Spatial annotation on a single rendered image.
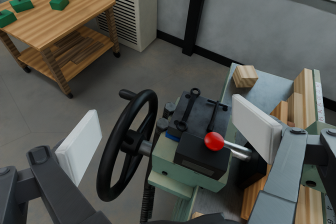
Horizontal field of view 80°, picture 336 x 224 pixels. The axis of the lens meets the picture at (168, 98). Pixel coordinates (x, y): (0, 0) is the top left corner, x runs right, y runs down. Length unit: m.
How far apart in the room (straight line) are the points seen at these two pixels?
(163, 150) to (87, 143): 0.21
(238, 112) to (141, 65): 1.70
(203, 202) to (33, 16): 1.48
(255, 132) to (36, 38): 1.36
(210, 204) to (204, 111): 0.17
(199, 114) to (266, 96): 0.26
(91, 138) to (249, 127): 0.13
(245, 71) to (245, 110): 0.39
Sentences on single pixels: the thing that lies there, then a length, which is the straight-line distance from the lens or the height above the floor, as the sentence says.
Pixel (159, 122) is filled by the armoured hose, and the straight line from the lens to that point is 0.38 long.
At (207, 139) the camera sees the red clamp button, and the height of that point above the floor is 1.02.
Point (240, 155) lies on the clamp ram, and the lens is 0.40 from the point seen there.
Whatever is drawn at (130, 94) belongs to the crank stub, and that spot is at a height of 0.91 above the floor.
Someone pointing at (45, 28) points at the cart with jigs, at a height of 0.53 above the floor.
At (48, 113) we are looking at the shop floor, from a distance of 1.72.
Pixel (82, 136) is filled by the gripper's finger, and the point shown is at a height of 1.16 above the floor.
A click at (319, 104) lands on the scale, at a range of 0.56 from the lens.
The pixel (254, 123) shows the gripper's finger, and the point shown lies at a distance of 0.17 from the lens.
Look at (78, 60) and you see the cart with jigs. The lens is 1.71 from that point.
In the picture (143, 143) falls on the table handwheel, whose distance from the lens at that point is 0.52.
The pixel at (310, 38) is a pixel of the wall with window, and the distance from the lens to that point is 1.74.
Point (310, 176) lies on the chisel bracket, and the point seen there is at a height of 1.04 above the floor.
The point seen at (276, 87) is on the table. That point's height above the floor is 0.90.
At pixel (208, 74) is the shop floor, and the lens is 1.86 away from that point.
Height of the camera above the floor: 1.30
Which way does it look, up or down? 53 degrees down
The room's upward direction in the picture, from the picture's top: 6 degrees clockwise
